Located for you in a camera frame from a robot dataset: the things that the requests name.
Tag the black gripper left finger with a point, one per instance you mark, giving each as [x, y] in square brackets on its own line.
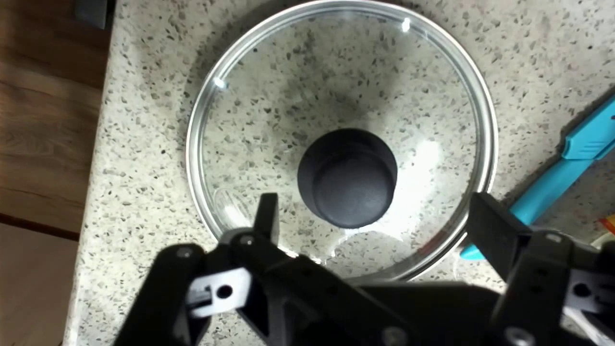
[255, 308]

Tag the glass pot lid black knob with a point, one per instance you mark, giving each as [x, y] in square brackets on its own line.
[348, 180]

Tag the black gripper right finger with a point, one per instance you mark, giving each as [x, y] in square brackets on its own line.
[549, 295]

